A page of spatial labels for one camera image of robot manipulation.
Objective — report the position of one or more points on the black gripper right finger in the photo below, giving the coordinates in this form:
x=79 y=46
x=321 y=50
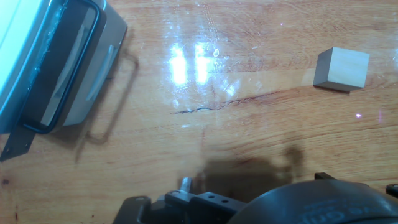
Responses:
x=393 y=189

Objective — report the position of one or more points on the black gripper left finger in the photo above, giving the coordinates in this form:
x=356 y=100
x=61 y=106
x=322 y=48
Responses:
x=205 y=205

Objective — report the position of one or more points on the white plastic drawer cabinet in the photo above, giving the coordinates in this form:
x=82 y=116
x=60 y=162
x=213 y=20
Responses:
x=15 y=46

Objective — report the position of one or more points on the light wooden cube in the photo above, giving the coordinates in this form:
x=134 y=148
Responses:
x=342 y=70

